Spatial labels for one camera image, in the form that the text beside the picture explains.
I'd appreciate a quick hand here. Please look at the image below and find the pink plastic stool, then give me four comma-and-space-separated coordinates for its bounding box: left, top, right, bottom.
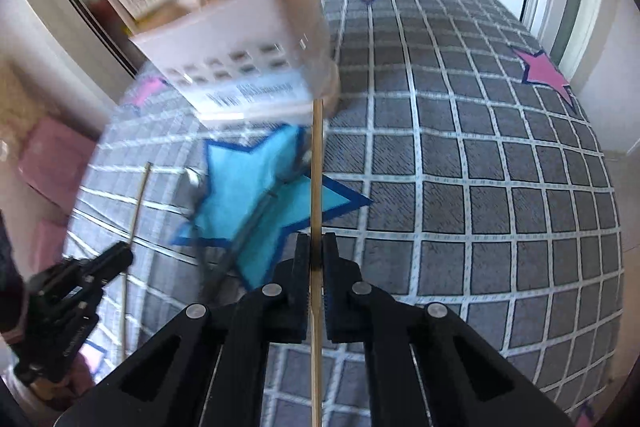
19, 116, 97, 210
29, 218, 72, 269

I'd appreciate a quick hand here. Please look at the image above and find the white plastic utensil holder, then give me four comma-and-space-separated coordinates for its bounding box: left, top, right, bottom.
106, 0, 343, 128

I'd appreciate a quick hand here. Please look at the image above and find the black-handled metal spoon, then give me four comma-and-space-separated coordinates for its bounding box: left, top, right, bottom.
210, 147, 313, 293
181, 167, 221, 308

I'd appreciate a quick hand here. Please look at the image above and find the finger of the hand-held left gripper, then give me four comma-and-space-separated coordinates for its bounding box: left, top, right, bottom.
82, 241, 135, 288

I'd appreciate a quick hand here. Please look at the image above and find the grey checkered star tablecloth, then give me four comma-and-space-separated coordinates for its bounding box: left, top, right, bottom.
62, 0, 623, 427

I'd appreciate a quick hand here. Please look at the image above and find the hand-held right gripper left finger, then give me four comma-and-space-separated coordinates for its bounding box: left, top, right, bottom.
55, 232, 313, 427

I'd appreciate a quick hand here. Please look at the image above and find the brown wooden chopstick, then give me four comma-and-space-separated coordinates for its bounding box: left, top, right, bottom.
310, 99, 326, 427

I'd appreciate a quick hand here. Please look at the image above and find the thin wooden chopstick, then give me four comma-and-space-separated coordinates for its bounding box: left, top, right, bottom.
121, 161, 153, 358

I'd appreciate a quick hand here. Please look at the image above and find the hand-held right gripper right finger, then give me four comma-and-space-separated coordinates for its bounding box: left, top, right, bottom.
323, 232, 576, 427

